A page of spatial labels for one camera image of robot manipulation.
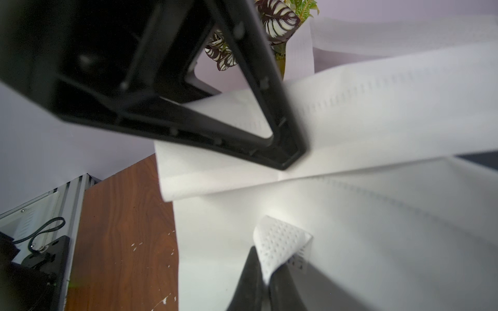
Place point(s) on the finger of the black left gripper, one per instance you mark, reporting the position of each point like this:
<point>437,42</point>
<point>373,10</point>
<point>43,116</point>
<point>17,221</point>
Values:
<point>128,66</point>

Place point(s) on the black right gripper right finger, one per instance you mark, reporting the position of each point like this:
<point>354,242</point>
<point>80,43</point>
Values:
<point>283,293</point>

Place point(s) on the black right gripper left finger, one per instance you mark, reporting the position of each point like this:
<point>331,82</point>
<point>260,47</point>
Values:
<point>250,289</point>

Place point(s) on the white insulated delivery bag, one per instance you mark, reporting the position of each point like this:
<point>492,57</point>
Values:
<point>390,215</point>

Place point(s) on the artificial plant with striped leaves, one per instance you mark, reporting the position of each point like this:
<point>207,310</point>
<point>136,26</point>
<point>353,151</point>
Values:
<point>280,20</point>

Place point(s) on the aluminium mounting rail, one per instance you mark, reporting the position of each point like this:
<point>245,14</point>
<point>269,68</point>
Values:
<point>65,201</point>

